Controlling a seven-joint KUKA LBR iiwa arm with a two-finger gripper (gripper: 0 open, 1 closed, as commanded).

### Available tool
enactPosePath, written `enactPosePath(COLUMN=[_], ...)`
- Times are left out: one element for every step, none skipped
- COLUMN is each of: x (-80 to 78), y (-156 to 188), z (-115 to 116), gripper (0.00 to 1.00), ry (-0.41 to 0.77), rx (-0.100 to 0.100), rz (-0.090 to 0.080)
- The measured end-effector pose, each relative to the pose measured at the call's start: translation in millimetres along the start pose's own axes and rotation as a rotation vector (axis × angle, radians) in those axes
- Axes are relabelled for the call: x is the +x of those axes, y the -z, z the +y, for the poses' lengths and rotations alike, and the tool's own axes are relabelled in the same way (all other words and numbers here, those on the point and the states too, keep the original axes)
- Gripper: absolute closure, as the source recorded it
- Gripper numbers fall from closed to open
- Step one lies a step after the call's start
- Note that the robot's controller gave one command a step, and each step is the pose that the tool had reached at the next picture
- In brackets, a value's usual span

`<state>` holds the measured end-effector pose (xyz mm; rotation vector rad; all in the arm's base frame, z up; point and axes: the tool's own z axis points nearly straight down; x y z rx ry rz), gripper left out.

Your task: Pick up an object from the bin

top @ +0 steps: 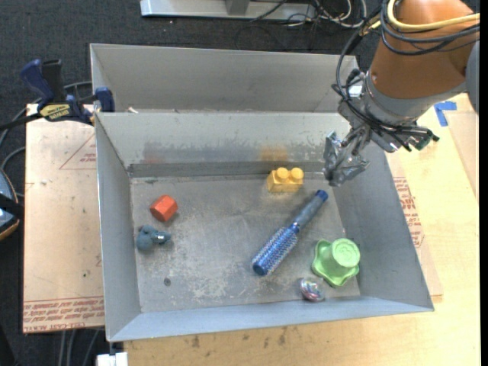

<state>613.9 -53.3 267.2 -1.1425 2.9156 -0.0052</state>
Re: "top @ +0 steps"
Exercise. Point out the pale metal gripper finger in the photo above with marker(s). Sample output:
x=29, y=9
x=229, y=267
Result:
x=331, y=151
x=348, y=172

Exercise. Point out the blue-grey toy animal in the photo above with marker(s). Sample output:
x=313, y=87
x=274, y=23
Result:
x=146, y=238

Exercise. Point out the blue hairbrush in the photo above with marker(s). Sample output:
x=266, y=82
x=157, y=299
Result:
x=280, y=244

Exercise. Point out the grey metal bin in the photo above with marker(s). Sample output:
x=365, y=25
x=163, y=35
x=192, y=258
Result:
x=228, y=242

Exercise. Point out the green flower-shaped cup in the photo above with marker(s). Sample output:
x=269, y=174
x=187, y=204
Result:
x=337, y=261

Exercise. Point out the yellow toy brick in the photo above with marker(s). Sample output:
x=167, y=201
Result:
x=284, y=181

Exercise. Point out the brown cardboard board red print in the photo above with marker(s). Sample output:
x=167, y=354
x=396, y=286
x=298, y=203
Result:
x=61, y=219

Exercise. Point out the black cylinder on white bracket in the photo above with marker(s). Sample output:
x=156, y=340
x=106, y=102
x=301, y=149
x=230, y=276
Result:
x=354, y=86

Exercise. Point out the orange-red wooden block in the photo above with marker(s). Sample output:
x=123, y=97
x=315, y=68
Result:
x=164, y=208

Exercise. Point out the shiny multicolour small ball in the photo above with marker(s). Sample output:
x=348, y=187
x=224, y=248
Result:
x=312, y=290

